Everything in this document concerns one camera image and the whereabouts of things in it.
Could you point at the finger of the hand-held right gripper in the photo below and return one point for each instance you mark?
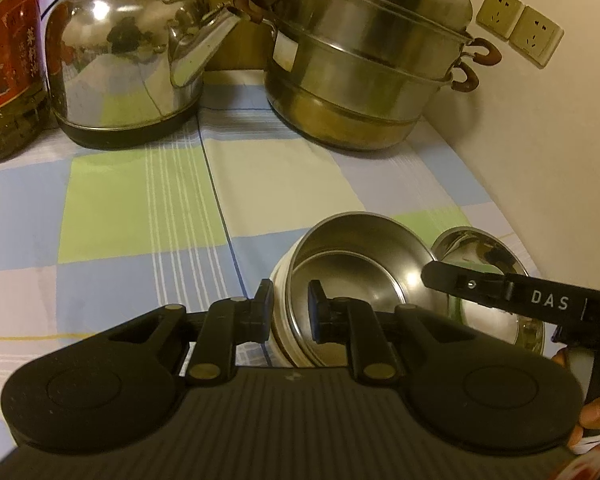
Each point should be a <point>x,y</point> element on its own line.
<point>460,282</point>

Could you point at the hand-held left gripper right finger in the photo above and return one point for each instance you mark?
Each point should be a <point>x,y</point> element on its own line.
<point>315,312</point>

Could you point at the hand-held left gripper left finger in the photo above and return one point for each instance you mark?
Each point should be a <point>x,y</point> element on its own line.
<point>266,310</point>

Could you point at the stainless steel plate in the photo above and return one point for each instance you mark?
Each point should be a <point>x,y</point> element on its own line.
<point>460,250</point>

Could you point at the stainless steel bowl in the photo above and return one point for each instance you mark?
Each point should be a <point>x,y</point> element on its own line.
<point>370,270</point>

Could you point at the checkered tablecloth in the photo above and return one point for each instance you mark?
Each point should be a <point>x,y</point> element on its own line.
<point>130,210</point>

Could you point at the stacked stainless steel steamer pot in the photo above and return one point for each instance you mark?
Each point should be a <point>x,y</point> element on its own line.
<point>360,75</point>

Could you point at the wooden panel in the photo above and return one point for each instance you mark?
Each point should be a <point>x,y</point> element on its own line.
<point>240,50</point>

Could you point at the stainless steel kettle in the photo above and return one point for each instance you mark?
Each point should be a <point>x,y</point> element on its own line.
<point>115,70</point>

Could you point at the cooking oil bottle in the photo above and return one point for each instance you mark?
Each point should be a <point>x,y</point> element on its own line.
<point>10,60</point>

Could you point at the beige wall socket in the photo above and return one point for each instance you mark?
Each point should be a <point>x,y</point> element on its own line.
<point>499,12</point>
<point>536,36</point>

